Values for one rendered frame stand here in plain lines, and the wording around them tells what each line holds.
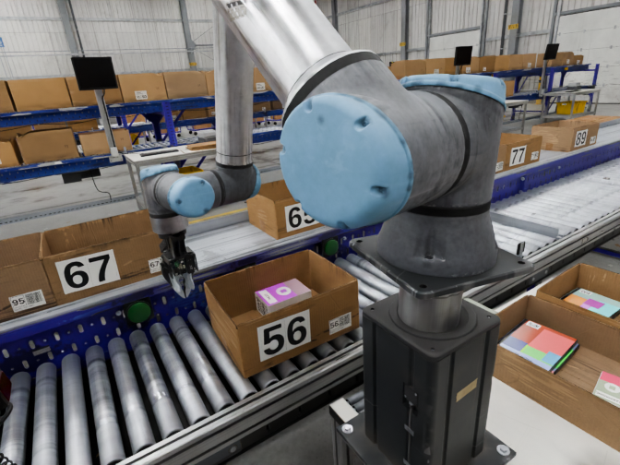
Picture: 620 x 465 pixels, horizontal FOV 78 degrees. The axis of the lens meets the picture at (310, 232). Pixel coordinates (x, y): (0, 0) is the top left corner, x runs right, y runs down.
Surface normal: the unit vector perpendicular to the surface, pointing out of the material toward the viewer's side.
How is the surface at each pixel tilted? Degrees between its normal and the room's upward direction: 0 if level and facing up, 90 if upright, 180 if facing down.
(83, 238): 89
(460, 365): 90
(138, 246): 90
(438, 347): 0
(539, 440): 0
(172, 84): 90
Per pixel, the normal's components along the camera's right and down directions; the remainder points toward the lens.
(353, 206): -0.67, 0.33
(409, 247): -0.65, -0.06
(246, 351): 0.51, 0.29
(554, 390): -0.82, 0.28
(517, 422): -0.07, -0.93
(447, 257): -0.10, 0.01
